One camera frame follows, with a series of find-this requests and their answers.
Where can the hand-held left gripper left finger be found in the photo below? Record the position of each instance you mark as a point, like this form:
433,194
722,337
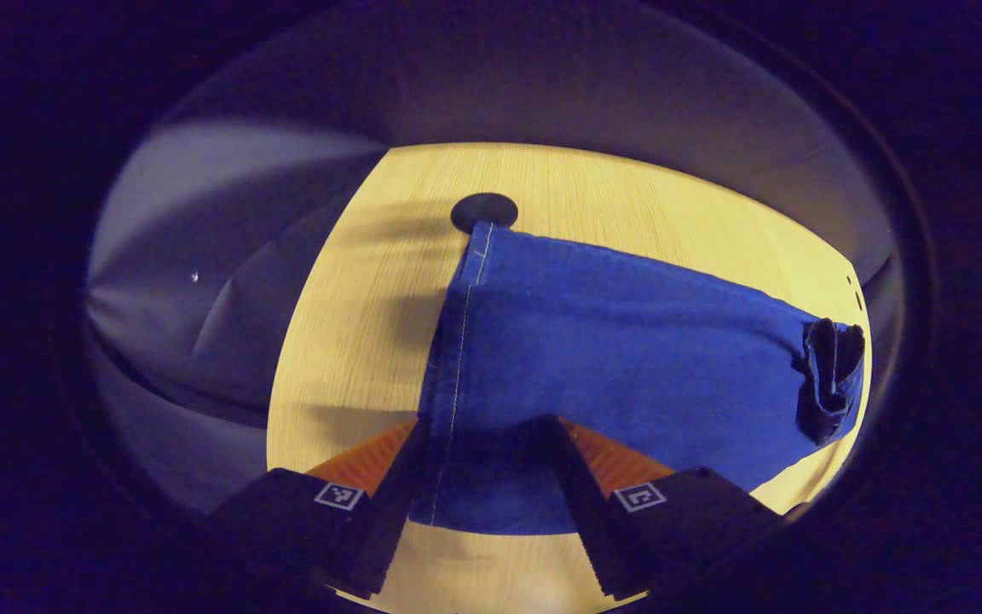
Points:
389,520

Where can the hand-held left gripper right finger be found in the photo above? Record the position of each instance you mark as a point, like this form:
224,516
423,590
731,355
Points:
585,495

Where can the blue denim jeans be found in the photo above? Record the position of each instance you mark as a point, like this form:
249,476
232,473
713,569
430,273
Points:
627,341

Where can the black table grommet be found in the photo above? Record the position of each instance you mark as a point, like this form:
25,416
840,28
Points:
482,209

